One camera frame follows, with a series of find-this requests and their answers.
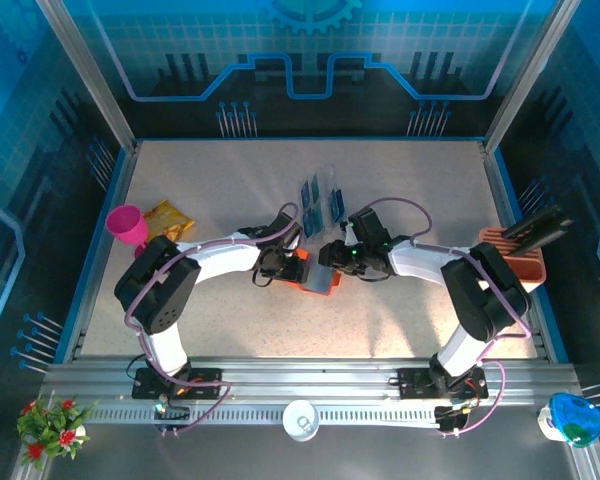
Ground orange card holder wallet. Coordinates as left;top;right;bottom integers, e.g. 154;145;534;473
278;248;344;299

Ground clear acrylic card stand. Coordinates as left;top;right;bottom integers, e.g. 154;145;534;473
295;162;350;241

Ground yellow snack bag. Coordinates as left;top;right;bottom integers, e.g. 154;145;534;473
143;199;196;250

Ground white paper cup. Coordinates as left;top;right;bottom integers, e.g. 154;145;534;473
282;399;321;442

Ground pink plastic goblet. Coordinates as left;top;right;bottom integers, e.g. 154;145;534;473
105;204;154;259

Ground orange cream knife block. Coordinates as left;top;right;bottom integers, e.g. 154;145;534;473
477;227;548;296

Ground potted plant red flowers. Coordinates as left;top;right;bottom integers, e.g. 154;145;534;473
15;394;99;471

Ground aluminium mounting rail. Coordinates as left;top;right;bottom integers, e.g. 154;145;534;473
39;357;581;426

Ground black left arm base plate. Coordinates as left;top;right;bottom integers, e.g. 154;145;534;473
131;367;225;401

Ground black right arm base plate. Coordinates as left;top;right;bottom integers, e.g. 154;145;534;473
397;367;490;401

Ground slotted grey cable duct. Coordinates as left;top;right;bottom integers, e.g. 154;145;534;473
87;407;444;426

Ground black handled knife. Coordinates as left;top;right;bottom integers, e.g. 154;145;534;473
502;203;565;237
512;216;574;257

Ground aluminium frame post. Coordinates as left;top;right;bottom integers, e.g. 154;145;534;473
483;0;581;154
35;0;140;154

